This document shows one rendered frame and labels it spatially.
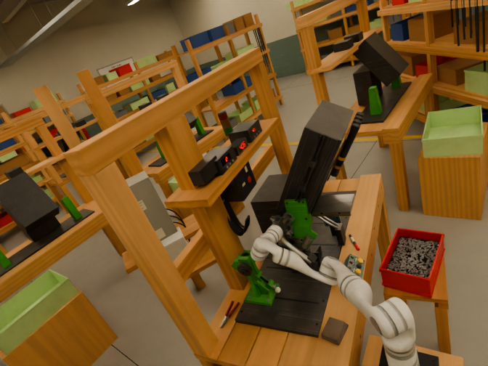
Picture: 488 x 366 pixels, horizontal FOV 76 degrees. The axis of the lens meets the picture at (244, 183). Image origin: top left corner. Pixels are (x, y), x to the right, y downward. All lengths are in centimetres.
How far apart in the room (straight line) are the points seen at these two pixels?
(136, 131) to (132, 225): 35
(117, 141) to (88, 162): 14
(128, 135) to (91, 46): 1123
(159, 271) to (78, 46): 1123
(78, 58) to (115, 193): 1104
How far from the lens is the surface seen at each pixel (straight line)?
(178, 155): 139
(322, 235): 193
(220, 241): 159
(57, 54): 1190
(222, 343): 165
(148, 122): 129
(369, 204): 210
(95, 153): 113
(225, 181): 142
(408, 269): 172
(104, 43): 1265
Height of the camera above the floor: 210
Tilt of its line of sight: 25 degrees down
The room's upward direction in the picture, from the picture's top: 21 degrees counter-clockwise
